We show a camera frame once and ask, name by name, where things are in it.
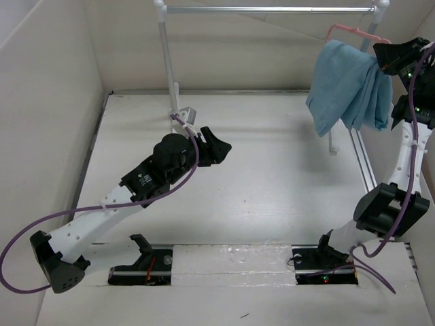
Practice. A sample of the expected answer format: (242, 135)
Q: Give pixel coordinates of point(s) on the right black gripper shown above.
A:
(389, 53)

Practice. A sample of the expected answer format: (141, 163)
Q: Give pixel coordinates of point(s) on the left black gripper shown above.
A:
(218, 149)

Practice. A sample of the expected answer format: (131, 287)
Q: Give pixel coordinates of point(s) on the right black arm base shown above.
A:
(310, 268)

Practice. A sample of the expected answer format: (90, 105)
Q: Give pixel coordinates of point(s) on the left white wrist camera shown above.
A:
(183, 121)

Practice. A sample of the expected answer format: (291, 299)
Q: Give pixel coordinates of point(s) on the aluminium rail right side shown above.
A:
(368, 176)

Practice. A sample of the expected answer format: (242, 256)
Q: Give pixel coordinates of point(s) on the pink clothes hanger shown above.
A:
(355, 31)

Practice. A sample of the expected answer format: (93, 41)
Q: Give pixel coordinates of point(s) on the light blue trousers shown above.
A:
(348, 86)

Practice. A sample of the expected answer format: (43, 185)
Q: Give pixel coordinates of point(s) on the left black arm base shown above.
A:
(156, 272)

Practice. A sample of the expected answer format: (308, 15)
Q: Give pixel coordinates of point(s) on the white and silver clothes rack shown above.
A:
(377, 10)

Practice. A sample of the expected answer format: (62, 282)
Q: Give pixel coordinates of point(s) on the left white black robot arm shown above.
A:
(66, 255)

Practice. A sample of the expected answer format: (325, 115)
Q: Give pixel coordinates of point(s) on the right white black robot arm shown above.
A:
(393, 207)

